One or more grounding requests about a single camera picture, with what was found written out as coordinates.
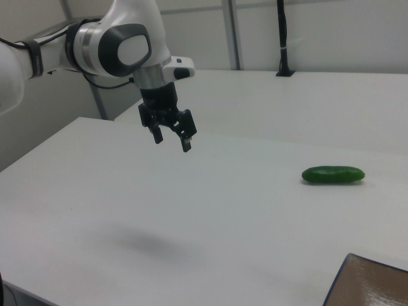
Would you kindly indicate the green cucumber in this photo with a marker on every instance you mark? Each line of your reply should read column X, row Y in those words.
column 333, row 175

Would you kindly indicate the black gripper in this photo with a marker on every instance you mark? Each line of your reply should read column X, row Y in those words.
column 159, row 99

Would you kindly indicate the brown square ceramic plate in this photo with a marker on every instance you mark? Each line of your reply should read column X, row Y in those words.
column 376, row 283

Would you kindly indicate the black camera pole with base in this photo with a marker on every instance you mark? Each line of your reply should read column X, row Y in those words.
column 282, row 32

